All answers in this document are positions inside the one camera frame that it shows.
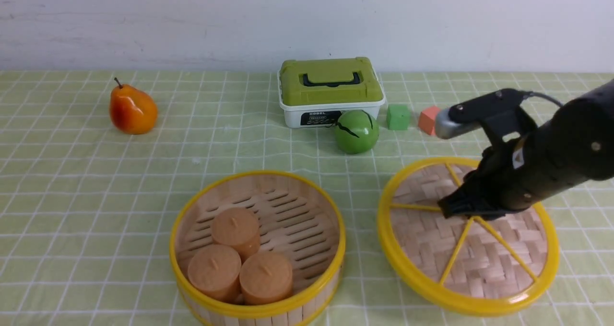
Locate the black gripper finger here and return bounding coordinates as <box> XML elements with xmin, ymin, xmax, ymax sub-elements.
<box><xmin>438</xmin><ymin>196</ymin><xmax>474</xmax><ymax>219</ymax></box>

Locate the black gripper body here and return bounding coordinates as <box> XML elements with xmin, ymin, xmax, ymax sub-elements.
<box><xmin>449</xmin><ymin>146</ymin><xmax>520</xmax><ymax>220</ymax></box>

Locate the yellow woven bamboo steamer lid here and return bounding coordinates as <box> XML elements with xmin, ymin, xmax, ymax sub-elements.
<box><xmin>377</xmin><ymin>156</ymin><xmax>560</xmax><ymax>317</ymax></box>

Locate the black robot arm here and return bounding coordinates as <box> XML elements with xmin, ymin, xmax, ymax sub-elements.
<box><xmin>436</xmin><ymin>81</ymin><xmax>614</xmax><ymax>221</ymax></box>

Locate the yellow bamboo steamer basket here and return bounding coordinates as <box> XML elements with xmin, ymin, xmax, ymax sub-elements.
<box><xmin>169</xmin><ymin>170</ymin><xmax>346</xmax><ymax>326</ymax></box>

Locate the orange pink cube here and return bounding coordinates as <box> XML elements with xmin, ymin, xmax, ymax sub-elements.
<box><xmin>417</xmin><ymin>106</ymin><xmax>440</xmax><ymax>136</ymax></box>

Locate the green cube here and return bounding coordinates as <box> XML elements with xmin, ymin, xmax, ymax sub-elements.
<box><xmin>386</xmin><ymin>104</ymin><xmax>412</xmax><ymax>131</ymax></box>

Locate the green round fruit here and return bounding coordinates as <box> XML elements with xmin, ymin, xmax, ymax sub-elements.
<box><xmin>333</xmin><ymin>110</ymin><xmax>379</xmax><ymax>155</ymax></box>

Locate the green white storage box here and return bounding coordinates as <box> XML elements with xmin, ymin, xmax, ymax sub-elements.
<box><xmin>277</xmin><ymin>57</ymin><xmax>386</xmax><ymax>128</ymax></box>

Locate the brown bun front right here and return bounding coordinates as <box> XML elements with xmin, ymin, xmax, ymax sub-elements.
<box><xmin>239</xmin><ymin>251</ymin><xmax>293</xmax><ymax>305</ymax></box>

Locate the brown bun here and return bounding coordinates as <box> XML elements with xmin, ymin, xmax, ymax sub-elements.
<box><xmin>211</xmin><ymin>208</ymin><xmax>260</xmax><ymax>262</ymax></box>
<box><xmin>239</xmin><ymin>251</ymin><xmax>293</xmax><ymax>305</ymax></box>
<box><xmin>187</xmin><ymin>244</ymin><xmax>243</xmax><ymax>303</ymax></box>

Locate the brown bun back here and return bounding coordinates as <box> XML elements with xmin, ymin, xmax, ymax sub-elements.
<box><xmin>211</xmin><ymin>208</ymin><xmax>260</xmax><ymax>262</ymax></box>

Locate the brown bun front left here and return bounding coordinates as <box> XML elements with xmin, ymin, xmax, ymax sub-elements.
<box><xmin>187</xmin><ymin>244</ymin><xmax>243</xmax><ymax>303</ymax></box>

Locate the orange red pear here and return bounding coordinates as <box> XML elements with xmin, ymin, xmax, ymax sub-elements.
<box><xmin>109</xmin><ymin>77</ymin><xmax>158</xmax><ymax>135</ymax></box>

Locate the green checkered tablecloth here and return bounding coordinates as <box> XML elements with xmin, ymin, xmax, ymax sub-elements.
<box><xmin>0</xmin><ymin>70</ymin><xmax>613</xmax><ymax>326</ymax></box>

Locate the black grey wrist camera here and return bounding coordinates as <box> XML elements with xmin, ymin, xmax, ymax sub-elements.
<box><xmin>435</xmin><ymin>88</ymin><xmax>538</xmax><ymax>148</ymax></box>

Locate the grey camera cable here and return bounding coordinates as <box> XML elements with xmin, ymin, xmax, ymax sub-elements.
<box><xmin>522</xmin><ymin>91</ymin><xmax>565</xmax><ymax>109</ymax></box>

